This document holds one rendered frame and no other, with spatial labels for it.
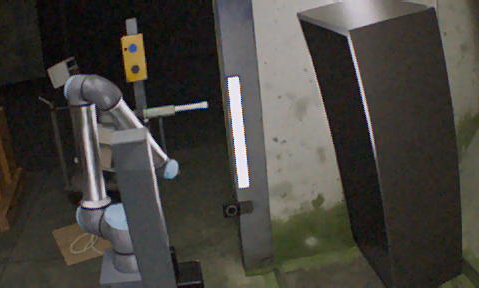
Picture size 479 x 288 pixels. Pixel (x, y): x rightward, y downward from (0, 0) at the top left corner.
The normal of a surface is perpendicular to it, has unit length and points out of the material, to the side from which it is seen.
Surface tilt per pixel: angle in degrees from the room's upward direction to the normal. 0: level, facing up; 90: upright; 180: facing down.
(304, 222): 90
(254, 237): 90
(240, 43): 90
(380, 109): 90
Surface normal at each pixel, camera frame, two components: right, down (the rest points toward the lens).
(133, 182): 0.15, 0.33
